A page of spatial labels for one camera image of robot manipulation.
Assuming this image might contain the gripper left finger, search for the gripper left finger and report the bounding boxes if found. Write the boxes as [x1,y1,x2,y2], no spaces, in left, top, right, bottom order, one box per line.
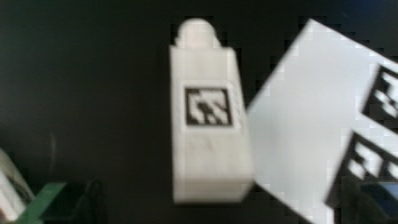
[0,149,66,224]

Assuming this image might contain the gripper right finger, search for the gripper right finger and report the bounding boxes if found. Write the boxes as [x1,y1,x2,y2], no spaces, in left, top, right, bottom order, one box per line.
[335,177,398,224]

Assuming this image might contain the white square tabletop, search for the white square tabletop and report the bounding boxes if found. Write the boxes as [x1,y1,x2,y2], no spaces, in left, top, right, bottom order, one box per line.
[249,20,398,224]

